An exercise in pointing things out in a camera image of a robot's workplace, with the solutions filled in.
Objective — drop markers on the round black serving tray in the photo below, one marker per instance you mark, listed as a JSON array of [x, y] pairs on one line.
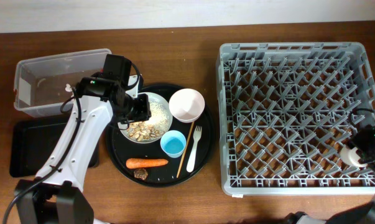
[[120, 149]]

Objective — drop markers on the white cup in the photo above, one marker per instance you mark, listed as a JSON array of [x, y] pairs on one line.
[[350, 157]]

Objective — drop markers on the white tissue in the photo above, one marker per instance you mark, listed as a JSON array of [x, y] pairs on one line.
[[68, 88]]

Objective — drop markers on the grey plate with rice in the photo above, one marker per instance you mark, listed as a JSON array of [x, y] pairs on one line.
[[145, 132]]

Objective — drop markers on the clear plastic waste bin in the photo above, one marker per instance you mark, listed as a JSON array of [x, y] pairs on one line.
[[40, 83]]

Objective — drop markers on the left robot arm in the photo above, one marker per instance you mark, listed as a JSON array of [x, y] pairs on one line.
[[56, 193]]

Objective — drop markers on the pink bowl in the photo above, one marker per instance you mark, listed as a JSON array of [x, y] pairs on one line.
[[186, 105]]

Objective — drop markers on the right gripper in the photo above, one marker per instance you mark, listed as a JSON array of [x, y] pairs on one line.
[[359, 139]]

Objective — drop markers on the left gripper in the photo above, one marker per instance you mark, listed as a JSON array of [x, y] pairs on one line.
[[143, 113]]

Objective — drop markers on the orange carrot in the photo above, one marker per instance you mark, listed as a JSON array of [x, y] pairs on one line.
[[135, 163]]

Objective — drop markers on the grey dishwasher rack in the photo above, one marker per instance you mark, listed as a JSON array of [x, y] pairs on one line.
[[286, 112]]

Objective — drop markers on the wooden chopstick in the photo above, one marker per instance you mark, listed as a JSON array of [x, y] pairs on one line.
[[185, 149]]

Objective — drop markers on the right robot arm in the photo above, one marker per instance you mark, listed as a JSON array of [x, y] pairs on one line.
[[361, 214]]

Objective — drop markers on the white plastic fork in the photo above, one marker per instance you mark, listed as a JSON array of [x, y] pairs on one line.
[[191, 160]]

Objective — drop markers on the blue cup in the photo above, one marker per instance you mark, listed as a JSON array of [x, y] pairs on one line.
[[173, 143]]

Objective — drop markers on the black rectangular tray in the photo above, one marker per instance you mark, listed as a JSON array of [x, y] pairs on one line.
[[33, 142]]

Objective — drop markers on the brown food scrap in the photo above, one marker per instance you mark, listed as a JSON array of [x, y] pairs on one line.
[[141, 174]]

